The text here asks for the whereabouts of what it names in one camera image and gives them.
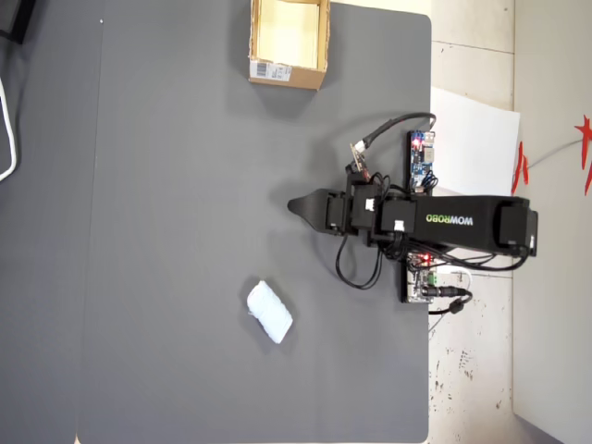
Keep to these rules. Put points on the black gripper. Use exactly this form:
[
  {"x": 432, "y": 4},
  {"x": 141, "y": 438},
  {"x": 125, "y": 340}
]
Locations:
[{"x": 336, "y": 210}]

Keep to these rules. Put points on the white yarn block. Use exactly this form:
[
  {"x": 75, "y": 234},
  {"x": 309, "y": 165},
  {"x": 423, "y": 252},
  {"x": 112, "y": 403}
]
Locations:
[{"x": 270, "y": 312}]

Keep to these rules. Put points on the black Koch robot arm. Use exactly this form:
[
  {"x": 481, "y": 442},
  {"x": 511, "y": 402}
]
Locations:
[{"x": 485, "y": 222}]

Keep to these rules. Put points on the open cardboard box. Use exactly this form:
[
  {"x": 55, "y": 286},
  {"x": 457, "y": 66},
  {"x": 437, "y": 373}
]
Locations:
[{"x": 296, "y": 76}]

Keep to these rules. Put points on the large grey table mat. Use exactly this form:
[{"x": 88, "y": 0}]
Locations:
[{"x": 194, "y": 222}]

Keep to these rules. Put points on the blue circuit board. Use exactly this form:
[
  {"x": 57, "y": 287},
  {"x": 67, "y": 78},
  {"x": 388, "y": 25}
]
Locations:
[{"x": 422, "y": 159}]

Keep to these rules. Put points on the circuit board with power jack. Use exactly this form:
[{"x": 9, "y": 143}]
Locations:
[{"x": 423, "y": 279}]

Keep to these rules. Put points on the white paper sheet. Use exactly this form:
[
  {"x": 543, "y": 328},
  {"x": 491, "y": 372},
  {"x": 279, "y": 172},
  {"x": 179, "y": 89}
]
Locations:
[{"x": 476, "y": 148}]

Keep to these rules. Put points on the narrow grey table mat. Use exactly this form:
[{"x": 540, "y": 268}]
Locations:
[{"x": 46, "y": 277}]

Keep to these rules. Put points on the white curved plastic object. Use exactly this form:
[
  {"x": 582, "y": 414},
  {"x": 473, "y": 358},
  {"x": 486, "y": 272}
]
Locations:
[{"x": 11, "y": 152}]

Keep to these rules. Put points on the black object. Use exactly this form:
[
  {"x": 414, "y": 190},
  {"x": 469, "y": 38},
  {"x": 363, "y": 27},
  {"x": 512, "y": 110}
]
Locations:
[{"x": 16, "y": 18}]

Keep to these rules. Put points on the black wrist camera board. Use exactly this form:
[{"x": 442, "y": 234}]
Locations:
[{"x": 358, "y": 164}]

